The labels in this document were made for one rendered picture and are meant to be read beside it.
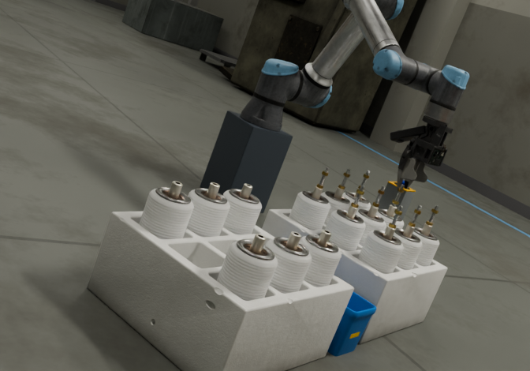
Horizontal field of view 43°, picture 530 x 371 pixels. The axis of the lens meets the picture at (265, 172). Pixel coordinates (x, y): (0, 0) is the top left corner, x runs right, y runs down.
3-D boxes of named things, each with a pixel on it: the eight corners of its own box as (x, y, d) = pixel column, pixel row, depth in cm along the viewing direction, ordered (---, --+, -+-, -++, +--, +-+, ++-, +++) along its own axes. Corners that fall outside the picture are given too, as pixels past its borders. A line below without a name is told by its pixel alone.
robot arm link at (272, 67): (248, 88, 235) (261, 51, 232) (278, 97, 243) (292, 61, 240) (263, 97, 226) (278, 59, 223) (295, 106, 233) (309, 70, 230)
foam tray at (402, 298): (246, 267, 185) (268, 208, 181) (320, 257, 217) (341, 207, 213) (359, 345, 164) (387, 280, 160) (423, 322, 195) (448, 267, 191)
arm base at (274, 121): (232, 112, 237) (241, 85, 235) (265, 120, 246) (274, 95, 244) (254, 126, 226) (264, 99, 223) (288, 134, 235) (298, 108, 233)
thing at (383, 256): (382, 305, 175) (409, 244, 171) (369, 313, 166) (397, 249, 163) (351, 288, 179) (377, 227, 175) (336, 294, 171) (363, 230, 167)
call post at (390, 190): (349, 268, 217) (386, 181, 210) (360, 267, 223) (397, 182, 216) (367, 279, 213) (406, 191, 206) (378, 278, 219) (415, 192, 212)
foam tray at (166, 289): (85, 287, 141) (111, 211, 137) (207, 272, 173) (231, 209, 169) (211, 398, 120) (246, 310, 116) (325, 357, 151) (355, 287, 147)
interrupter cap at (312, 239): (298, 237, 143) (299, 234, 143) (317, 236, 149) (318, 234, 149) (326, 255, 138) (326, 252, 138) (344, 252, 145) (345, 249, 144)
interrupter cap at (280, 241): (265, 240, 133) (266, 237, 133) (287, 238, 139) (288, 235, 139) (293, 259, 129) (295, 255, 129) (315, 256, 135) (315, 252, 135)
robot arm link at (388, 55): (342, -50, 206) (399, 55, 177) (368, -37, 212) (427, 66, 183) (320, -21, 213) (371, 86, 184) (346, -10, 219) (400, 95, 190)
